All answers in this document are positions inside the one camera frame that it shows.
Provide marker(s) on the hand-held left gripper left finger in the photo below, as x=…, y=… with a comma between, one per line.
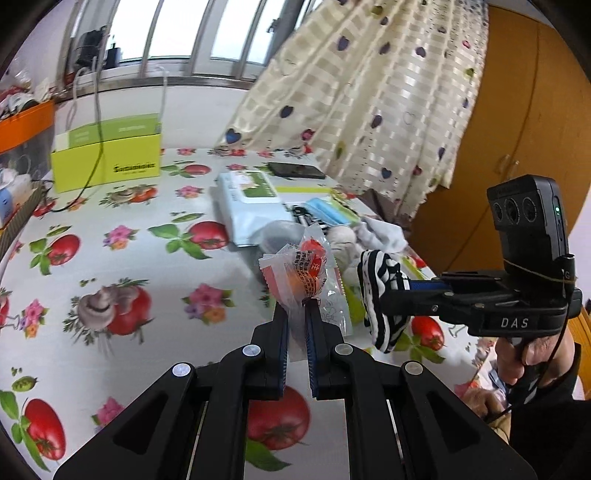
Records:
x=282, y=350

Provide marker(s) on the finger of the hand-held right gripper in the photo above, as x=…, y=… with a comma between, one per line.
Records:
x=415, y=304
x=429, y=285

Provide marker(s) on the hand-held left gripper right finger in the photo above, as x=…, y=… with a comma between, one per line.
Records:
x=313, y=350

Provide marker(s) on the broad-striped black white sock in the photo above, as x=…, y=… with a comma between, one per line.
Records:
x=381, y=277

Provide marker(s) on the clear orange snack packet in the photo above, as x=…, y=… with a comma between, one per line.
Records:
x=304, y=267

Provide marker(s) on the blue face mask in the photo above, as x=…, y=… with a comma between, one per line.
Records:
x=330, y=210

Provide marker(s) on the person's right forearm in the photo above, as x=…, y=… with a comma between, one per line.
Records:
x=545, y=429

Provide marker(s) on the person's right hand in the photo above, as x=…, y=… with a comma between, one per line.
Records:
x=549, y=355

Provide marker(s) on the wet wipes pack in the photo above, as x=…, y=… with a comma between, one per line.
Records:
x=249, y=203

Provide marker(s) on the black phone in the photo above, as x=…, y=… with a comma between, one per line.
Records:
x=295, y=170

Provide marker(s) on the wooden wardrobe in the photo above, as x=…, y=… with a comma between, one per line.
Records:
x=508, y=115

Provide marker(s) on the cream heart-print curtain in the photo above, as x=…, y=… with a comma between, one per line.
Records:
x=369, y=92

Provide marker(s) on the yellow-green cardboard box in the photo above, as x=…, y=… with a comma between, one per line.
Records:
x=106, y=161

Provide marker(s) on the striped cardboard tray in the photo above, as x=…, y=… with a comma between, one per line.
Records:
x=18, y=217

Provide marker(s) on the white blue tissue pack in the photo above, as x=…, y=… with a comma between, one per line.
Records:
x=11, y=194

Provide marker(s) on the black charger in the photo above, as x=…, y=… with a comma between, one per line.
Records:
x=114, y=53

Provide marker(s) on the orange-rimmed clear bin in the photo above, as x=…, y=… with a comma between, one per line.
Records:
x=23, y=124

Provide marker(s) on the black device on windowsill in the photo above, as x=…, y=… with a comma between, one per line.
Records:
x=90, y=48

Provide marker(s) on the window frame with bars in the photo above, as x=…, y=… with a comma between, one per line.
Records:
x=207, y=69

